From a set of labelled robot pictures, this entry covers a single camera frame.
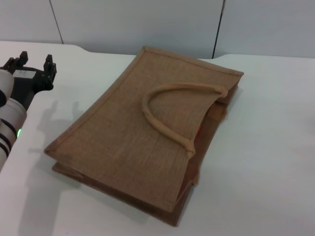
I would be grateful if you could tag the brown jute handbag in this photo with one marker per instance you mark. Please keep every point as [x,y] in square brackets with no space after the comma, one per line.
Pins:
[137,137]

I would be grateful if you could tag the orange plastic toy fruit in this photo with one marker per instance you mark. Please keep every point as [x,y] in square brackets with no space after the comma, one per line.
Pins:
[198,129]

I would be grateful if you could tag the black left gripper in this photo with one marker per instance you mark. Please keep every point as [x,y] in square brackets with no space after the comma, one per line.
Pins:
[29,83]

